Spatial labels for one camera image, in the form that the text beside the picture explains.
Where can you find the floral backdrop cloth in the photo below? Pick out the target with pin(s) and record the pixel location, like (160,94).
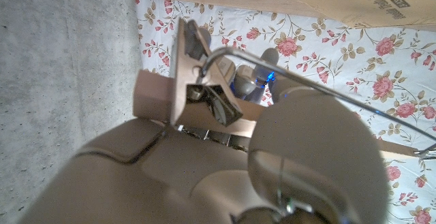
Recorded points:
(340,64)

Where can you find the wooden clip hanger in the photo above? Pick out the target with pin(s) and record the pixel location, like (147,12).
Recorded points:
(184,81)

